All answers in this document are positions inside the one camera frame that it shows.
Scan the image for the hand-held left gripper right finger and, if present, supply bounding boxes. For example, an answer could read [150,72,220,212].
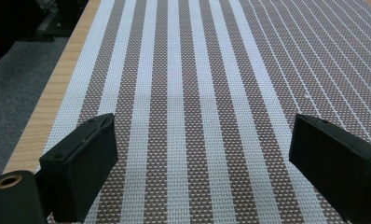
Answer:
[288,113,371,224]

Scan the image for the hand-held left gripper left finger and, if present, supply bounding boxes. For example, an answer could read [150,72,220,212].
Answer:
[38,112,119,224]

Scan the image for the brown white striped woven placemat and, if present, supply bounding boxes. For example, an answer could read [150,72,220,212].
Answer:
[34,0,371,224]

